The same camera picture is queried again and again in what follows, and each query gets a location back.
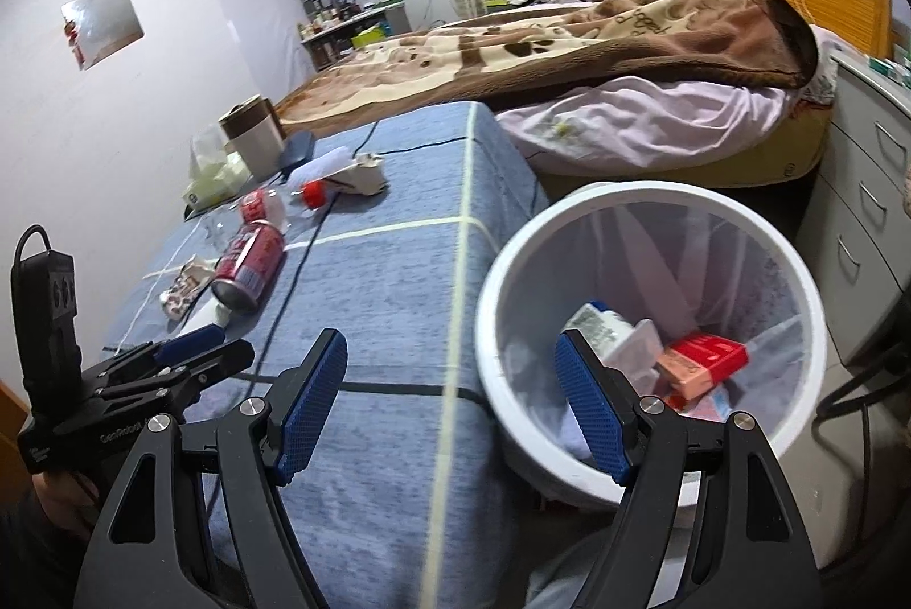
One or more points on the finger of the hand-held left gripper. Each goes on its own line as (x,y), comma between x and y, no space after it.
(192,340)
(228,355)

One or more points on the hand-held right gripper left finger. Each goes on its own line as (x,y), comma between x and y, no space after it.
(313,403)

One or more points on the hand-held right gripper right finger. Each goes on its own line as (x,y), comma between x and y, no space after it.
(591,403)

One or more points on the printed wrapper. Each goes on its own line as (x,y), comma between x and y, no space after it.
(186,287)

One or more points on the green white small box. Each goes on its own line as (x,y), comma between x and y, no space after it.
(598,324)

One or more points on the red drink can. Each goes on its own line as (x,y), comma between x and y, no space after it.
(249,264)

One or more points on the red cardboard box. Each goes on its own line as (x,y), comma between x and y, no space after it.
(712,353)

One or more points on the white lined waste bin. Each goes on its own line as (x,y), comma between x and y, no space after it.
(712,267)

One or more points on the clear bottle red cap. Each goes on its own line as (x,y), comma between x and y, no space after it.
(313,195)

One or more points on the white green paper bag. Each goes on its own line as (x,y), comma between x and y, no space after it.
(363,178)

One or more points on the person's left hand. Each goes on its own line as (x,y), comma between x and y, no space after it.
(64,499)

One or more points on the yellow green tissue pack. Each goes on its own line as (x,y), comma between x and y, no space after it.
(213,182)

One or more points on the white brown tumbler cup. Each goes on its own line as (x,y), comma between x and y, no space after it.
(253,143)

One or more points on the dark blue power bank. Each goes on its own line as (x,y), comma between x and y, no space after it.
(297,150)

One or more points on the red hanging ornament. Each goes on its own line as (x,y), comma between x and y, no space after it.
(73,40)

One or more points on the pink quilt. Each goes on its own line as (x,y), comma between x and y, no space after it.
(676,118)

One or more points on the grey drawer cabinet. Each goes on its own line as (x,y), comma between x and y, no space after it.
(868,210)

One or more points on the green tissue box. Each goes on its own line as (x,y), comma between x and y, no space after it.
(369,38)

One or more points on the row of small bottles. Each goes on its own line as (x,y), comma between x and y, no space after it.
(327,15)

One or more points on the white desk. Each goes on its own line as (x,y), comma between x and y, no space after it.
(349,22)

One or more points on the brown printed blanket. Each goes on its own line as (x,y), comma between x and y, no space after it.
(569,47)

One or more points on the green white flat box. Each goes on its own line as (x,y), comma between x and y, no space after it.
(889,67)

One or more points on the black chair frame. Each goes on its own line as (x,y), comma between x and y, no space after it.
(847,399)

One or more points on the silver wall sheet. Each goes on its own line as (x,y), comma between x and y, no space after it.
(103,22)

